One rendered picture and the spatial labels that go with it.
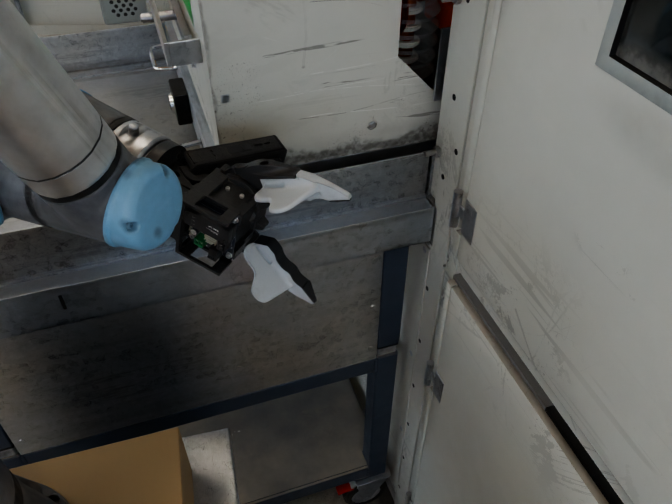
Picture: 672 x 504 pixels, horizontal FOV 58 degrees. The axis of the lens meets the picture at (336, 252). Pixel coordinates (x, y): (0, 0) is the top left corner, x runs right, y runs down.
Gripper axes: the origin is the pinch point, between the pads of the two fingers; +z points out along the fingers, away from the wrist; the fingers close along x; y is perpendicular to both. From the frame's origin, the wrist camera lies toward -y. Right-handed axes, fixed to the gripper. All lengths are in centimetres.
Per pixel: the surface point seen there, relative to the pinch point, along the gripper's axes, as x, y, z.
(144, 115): -20, -27, -44
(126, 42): -18, -41, -59
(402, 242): -12.7, -20.5, 3.7
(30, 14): -27, -47, -89
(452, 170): 0.5, -21.4, 5.6
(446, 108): 6.0, -24.4, 1.5
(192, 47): 6.3, -11.5, -25.9
